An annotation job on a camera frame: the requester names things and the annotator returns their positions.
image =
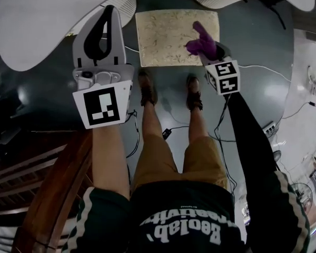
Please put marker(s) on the purple cloth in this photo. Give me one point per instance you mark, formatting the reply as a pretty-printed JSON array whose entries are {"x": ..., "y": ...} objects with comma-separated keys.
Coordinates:
[{"x": 204, "y": 42}]

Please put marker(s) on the white vanity table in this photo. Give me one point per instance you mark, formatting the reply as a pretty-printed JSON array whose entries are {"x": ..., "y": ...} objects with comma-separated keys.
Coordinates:
[{"x": 29, "y": 22}]

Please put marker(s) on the person's leg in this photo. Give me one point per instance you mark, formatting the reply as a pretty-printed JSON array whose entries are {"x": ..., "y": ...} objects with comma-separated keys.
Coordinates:
[
  {"x": 197, "y": 125},
  {"x": 151, "y": 125}
]

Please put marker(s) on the person's right leg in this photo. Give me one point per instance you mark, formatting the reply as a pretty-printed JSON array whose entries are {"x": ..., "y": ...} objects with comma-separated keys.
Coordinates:
[{"x": 197, "y": 125}]

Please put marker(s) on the person's tan shorts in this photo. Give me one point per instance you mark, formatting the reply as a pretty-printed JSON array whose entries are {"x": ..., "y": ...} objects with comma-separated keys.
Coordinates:
[{"x": 155, "y": 162}]

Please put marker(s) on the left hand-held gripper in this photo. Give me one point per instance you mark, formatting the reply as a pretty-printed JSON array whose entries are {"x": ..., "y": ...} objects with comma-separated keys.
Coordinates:
[{"x": 102, "y": 107}]

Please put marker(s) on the person's right forearm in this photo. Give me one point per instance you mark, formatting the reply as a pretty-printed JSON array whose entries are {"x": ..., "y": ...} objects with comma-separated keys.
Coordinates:
[{"x": 247, "y": 130}]

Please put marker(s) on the black power adapter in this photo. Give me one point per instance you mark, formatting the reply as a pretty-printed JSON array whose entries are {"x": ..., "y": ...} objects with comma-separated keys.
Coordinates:
[{"x": 166, "y": 133}]

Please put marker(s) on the white power strip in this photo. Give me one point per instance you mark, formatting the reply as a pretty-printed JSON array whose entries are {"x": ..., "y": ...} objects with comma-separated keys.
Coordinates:
[{"x": 270, "y": 128}]

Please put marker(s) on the person's brown shoe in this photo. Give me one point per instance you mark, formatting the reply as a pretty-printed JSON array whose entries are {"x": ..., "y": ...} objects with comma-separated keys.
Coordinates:
[
  {"x": 194, "y": 91},
  {"x": 147, "y": 88}
]

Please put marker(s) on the person's dark green shirt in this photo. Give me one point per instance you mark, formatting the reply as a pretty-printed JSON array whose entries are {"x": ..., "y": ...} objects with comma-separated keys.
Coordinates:
[{"x": 173, "y": 207}]

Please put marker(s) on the person's left leg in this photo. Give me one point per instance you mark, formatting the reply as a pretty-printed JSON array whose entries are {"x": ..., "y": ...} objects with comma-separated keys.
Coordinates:
[{"x": 151, "y": 125}]

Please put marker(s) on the grey standing fan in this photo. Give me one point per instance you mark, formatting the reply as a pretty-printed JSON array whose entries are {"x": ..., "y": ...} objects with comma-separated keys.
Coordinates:
[{"x": 301, "y": 194}]

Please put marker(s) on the person's right brown shoe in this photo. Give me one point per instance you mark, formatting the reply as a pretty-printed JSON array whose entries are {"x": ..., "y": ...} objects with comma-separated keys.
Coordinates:
[{"x": 194, "y": 91}]

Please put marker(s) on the cream upholstered stool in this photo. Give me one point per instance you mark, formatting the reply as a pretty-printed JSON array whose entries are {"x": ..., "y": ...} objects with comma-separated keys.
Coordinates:
[{"x": 166, "y": 35}]

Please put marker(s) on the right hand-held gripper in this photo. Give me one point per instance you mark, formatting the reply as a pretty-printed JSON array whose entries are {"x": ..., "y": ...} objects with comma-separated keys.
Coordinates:
[{"x": 226, "y": 78}]

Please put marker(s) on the brown wooden bed frame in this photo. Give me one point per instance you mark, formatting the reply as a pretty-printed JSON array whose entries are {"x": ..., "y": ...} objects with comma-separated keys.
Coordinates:
[{"x": 42, "y": 194}]

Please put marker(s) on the person's left brown shoe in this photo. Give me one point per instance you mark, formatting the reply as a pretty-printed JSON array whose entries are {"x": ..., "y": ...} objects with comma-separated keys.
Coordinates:
[{"x": 147, "y": 88}]

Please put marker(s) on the person's left forearm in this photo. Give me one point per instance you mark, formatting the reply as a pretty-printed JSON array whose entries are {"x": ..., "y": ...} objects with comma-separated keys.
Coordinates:
[{"x": 109, "y": 159}]

